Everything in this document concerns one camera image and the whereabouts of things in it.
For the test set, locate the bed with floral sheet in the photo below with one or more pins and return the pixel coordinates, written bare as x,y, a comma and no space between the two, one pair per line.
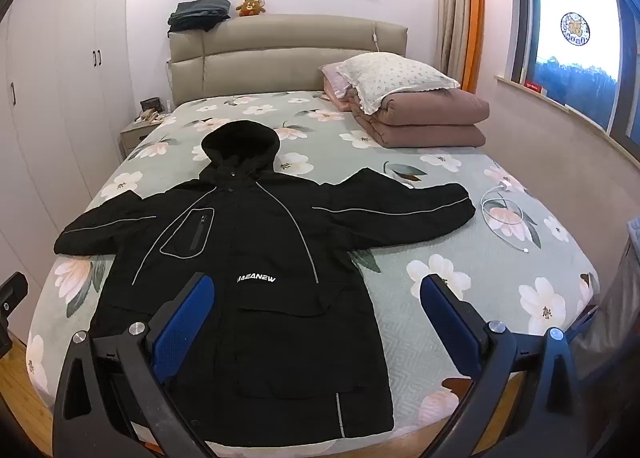
425,248

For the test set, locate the orange plush toy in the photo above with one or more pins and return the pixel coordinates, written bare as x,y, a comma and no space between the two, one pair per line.
250,7

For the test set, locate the dark framed window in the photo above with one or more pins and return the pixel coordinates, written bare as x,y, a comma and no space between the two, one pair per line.
575,63

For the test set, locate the black hooded jacket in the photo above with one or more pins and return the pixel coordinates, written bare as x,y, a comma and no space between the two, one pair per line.
260,218

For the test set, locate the grey nightstand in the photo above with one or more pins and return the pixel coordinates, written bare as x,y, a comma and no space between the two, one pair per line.
132,136

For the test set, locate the red window label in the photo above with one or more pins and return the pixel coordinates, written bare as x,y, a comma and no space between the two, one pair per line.
533,86

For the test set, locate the beige and orange curtain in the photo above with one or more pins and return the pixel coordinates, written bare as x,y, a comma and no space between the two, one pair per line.
457,13

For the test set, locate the white floral pillow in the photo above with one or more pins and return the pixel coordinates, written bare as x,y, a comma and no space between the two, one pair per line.
395,78

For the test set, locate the pink pillow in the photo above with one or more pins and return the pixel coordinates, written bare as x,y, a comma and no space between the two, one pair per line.
336,88

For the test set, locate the round window sticker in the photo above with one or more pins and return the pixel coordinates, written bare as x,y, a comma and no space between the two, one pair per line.
575,27

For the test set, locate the beige padded headboard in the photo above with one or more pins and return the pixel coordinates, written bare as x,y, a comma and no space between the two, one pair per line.
280,58

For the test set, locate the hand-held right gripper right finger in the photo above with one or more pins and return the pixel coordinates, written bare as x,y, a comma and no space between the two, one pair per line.
446,320

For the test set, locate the pink and white pillows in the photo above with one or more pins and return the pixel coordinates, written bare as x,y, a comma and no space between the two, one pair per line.
425,118

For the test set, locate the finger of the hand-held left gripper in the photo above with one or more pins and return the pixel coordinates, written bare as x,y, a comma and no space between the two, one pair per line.
12,290

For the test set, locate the dark folded clothes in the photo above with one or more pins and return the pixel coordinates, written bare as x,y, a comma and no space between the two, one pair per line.
197,16

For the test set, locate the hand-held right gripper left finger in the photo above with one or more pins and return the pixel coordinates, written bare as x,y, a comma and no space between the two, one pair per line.
184,320

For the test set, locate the white wardrobe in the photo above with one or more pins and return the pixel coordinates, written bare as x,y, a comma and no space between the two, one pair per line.
50,88

